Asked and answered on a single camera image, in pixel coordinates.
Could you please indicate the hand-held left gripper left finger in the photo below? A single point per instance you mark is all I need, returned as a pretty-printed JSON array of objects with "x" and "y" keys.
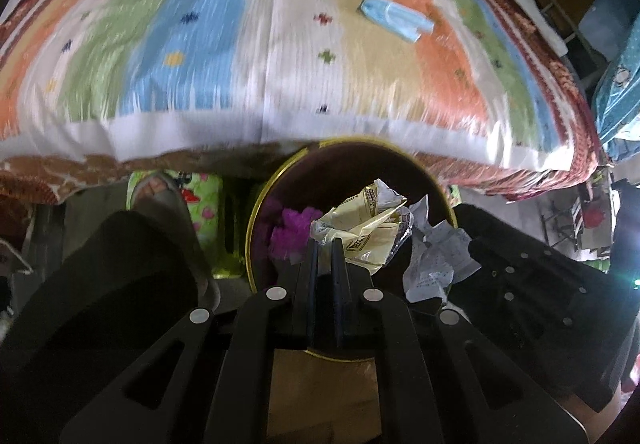
[{"x": 250, "y": 349}]

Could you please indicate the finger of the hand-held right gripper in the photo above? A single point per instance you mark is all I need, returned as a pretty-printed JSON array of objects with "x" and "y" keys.
[
  {"x": 515, "y": 306},
  {"x": 525, "y": 254}
]

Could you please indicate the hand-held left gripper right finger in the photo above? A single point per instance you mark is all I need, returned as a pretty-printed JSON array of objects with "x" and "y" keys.
[{"x": 400, "y": 349}]

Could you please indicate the paper receipt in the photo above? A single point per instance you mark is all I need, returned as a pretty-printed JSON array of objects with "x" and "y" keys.
[{"x": 435, "y": 264}]

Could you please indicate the pink plastic bag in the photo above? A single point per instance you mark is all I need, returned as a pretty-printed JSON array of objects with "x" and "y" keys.
[{"x": 295, "y": 229}]

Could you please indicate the yellow wrapper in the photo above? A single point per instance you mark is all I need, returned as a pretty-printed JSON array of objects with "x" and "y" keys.
[{"x": 360, "y": 224}]

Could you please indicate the round brown gold-rimmed bin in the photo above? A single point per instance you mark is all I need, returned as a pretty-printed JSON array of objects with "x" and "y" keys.
[{"x": 350, "y": 168}]

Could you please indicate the dark cluttered side table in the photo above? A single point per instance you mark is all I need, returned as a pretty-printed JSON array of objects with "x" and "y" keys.
[{"x": 590, "y": 219}]

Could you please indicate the green floral cloth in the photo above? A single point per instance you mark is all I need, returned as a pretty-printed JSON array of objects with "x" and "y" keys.
[{"x": 207, "y": 214}]

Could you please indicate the person's leg in black pants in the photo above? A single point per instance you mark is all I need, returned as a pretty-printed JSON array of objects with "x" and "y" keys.
[{"x": 100, "y": 274}]

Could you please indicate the striped colourful bed blanket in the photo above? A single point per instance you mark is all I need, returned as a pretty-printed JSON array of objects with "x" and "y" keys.
[{"x": 565, "y": 88}]

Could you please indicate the person's foot in grey sandal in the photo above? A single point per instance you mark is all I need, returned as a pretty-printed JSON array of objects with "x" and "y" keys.
[{"x": 160, "y": 196}]

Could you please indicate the blue dotted printed curtain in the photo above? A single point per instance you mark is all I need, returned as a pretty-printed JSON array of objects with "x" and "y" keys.
[{"x": 620, "y": 93}]

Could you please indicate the white folded cloth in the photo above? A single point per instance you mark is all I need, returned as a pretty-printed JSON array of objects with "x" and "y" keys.
[{"x": 537, "y": 16}]

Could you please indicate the plain blue hanging cloth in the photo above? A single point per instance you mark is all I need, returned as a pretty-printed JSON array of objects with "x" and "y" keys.
[{"x": 615, "y": 18}]

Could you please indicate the blue face mask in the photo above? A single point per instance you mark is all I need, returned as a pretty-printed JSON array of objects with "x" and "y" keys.
[{"x": 395, "y": 18}]

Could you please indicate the metal bed frame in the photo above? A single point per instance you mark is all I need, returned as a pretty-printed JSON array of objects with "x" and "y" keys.
[{"x": 560, "y": 8}]

